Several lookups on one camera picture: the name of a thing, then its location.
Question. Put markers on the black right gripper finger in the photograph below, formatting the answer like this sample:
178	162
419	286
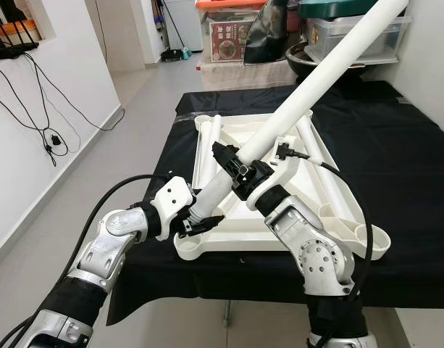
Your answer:
226	161

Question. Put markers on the black power adapter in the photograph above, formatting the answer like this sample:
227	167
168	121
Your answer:
53	141

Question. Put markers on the white plastic children table top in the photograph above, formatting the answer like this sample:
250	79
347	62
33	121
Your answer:
229	241

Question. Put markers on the teal head floor mop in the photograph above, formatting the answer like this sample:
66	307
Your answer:
177	55

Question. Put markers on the red printed carton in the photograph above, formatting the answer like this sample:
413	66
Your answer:
230	42

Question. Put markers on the clear plastic container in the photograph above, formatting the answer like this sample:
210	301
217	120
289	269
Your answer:
327	40

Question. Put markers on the black round wok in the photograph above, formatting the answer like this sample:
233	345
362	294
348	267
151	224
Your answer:
301	65

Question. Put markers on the dark green round pot lid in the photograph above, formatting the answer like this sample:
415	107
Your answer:
323	7

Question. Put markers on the clear storage box orange lid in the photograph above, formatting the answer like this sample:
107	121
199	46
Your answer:
225	4

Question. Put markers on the black plastic bag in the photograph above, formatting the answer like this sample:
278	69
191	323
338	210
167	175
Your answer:
269	36

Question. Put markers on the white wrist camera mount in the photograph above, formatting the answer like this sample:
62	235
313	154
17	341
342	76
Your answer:
171	196
276	170

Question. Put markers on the black tablecloth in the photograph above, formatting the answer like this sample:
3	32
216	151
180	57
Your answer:
395	159

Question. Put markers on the black wifi router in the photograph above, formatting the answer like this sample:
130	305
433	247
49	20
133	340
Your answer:
11	49

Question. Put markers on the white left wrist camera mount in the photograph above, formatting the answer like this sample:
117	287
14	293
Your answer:
171	196

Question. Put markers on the grey metal folding table frame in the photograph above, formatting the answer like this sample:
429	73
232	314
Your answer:
227	313

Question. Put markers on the white appliance cabinet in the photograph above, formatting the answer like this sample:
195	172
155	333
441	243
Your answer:
185	25

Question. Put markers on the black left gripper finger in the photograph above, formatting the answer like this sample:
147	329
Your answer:
207	224

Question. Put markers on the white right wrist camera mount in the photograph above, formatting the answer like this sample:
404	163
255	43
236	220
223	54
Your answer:
276	170

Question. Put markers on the white towel cloth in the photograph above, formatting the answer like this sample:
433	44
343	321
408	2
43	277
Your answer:
236	76

